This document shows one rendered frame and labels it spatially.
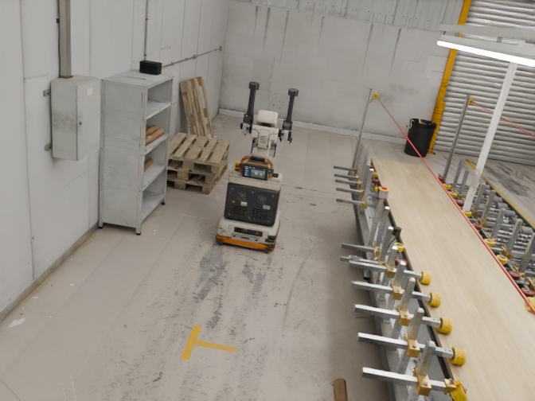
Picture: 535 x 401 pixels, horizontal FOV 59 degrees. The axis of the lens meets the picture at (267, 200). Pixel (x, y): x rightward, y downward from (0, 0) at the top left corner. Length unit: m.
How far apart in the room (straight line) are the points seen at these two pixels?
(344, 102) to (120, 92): 6.91
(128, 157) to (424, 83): 7.59
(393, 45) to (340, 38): 1.13
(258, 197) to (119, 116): 1.56
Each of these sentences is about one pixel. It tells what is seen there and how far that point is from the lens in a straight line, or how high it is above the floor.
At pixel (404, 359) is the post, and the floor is 0.85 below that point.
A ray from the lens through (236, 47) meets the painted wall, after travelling 10.84.
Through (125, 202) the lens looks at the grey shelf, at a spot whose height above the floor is 0.35.
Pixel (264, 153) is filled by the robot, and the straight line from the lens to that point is 5.06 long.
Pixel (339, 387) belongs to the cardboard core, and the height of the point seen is 0.08.
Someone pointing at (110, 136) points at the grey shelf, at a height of 1.02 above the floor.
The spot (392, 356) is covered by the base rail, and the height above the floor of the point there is 0.70.
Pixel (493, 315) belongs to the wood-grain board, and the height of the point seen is 0.90.
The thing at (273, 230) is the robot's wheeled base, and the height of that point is 0.28.
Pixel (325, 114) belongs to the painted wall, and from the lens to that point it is 10.88.
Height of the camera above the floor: 2.37
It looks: 22 degrees down
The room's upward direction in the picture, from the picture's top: 9 degrees clockwise
